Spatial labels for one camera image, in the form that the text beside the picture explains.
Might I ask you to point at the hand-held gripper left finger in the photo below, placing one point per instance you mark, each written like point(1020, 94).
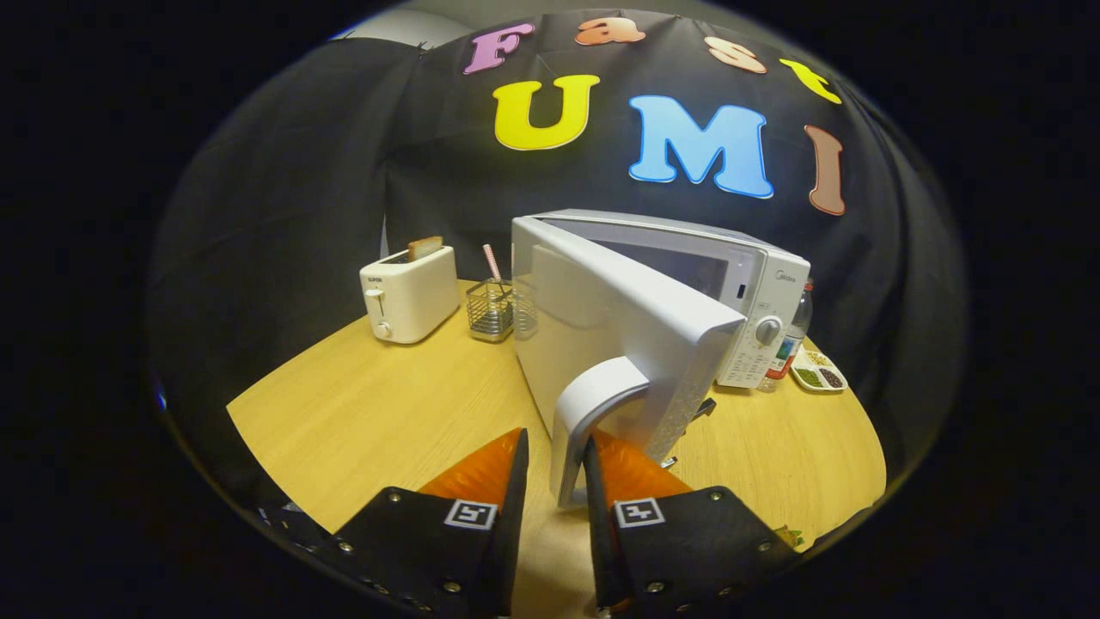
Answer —
point(507, 516)

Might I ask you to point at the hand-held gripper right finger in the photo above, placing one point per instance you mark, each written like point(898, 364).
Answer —
point(597, 533)

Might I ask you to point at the white microwave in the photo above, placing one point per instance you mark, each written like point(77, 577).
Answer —
point(619, 318)

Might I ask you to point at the white toaster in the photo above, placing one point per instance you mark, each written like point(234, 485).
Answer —
point(408, 297)

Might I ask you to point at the pink striped straw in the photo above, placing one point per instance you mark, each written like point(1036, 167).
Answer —
point(492, 262)

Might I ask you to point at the clear plastic bottle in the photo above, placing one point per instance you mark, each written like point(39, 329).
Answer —
point(786, 352)

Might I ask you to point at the white divided bean dish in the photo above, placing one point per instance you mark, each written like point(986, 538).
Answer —
point(818, 371)

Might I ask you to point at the toasted bread slice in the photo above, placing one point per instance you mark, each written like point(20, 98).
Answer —
point(424, 248)

